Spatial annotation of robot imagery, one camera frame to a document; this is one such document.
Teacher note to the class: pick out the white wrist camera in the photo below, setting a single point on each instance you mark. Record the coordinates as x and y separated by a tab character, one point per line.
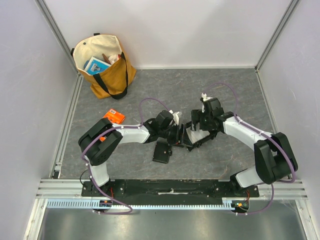
176	117
204	98

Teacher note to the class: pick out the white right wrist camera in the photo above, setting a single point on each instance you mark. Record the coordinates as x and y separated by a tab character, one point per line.
204	98

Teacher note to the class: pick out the white credit card stack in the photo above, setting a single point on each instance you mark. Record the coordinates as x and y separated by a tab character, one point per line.
197	135

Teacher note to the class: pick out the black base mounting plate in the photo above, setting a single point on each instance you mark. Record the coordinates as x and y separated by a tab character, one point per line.
156	187

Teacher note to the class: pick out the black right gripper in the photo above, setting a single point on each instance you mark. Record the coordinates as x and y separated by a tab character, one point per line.
195	119

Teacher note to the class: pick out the orange printed box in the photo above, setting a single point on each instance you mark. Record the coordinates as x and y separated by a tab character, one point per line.
114	116

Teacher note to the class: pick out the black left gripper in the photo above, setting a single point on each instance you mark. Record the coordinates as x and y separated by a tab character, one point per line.
177	136

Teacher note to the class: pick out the black leather card holder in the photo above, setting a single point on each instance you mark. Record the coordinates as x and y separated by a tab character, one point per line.
162	152

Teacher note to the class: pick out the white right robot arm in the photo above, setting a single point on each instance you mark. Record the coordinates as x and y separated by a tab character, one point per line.
273	155

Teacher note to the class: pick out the mustard tote bag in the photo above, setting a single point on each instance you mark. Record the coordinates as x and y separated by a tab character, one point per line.
115	80

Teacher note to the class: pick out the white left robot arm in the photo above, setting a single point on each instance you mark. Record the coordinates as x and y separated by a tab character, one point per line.
100	141

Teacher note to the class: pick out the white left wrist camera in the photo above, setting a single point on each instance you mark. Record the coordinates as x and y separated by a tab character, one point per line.
176	117

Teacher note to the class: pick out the blue book in bag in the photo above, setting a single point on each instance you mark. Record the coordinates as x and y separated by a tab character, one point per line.
95	66

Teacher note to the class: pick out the grey slotted cable duct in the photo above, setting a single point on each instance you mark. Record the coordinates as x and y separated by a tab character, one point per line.
99	204

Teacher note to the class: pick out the black plastic card tray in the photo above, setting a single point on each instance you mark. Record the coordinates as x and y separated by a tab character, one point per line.
186	142

